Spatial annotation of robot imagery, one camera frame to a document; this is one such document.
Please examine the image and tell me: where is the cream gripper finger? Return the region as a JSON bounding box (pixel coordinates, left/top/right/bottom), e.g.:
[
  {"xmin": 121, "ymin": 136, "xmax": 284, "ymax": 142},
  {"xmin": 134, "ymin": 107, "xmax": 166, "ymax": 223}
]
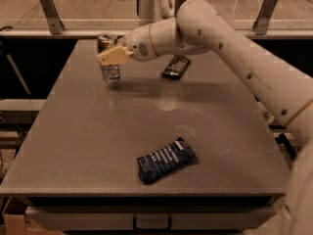
[
  {"xmin": 113, "ymin": 36, "xmax": 127, "ymax": 46},
  {"xmin": 97, "ymin": 46, "xmax": 134, "ymax": 66}
]

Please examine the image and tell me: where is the cardboard box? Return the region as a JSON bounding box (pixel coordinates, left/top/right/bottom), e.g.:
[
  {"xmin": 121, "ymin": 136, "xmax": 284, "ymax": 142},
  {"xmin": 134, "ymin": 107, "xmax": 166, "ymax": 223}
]
[{"xmin": 2, "ymin": 197, "xmax": 63, "ymax": 235}]

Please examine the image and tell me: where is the long metal rail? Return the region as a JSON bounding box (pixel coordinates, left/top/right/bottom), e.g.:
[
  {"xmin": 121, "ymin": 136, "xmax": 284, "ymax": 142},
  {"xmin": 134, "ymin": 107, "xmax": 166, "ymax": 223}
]
[{"xmin": 0, "ymin": 28, "xmax": 313, "ymax": 39}]

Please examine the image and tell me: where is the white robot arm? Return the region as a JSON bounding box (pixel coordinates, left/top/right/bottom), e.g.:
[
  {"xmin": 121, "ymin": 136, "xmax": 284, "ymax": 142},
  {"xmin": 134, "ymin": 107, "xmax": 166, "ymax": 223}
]
[{"xmin": 97, "ymin": 0, "xmax": 313, "ymax": 235}]

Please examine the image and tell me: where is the black snack bar wrapper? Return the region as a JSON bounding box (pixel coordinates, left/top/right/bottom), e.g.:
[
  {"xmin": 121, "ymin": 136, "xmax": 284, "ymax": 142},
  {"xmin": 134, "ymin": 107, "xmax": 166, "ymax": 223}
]
[{"xmin": 161, "ymin": 55, "xmax": 191, "ymax": 79}]

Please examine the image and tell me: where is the left metal rail bracket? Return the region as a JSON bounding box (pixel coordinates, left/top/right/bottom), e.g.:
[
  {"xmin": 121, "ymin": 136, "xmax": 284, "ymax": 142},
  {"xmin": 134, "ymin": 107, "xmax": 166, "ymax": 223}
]
[{"xmin": 39, "ymin": 0, "xmax": 65, "ymax": 34}]

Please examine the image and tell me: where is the dark blue rxbar blueberry wrapper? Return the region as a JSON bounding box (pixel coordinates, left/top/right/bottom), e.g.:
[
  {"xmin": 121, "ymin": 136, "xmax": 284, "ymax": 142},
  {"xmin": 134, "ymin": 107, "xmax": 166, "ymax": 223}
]
[{"xmin": 137, "ymin": 137, "xmax": 197, "ymax": 184}]

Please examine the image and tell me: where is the right metal rail bracket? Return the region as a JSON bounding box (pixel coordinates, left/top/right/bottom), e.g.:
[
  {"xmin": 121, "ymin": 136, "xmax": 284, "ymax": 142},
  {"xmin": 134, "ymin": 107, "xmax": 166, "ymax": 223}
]
[{"xmin": 252, "ymin": 0, "xmax": 278, "ymax": 35}]

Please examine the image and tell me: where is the grey table drawer with handle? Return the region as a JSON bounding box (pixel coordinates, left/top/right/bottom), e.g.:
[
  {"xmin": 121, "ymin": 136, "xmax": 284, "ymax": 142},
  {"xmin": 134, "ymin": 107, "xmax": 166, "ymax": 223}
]
[{"xmin": 26, "ymin": 206, "xmax": 275, "ymax": 232}]

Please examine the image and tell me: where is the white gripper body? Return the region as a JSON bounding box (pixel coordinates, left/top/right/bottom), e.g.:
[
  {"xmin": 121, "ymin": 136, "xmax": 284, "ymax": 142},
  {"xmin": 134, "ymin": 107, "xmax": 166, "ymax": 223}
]
[{"xmin": 126, "ymin": 24, "xmax": 157, "ymax": 62}]

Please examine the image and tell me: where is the silver blue redbull can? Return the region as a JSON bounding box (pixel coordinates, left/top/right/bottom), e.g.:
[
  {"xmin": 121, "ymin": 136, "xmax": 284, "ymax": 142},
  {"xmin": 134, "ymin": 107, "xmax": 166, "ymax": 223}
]
[{"xmin": 97, "ymin": 33, "xmax": 120, "ymax": 83}]

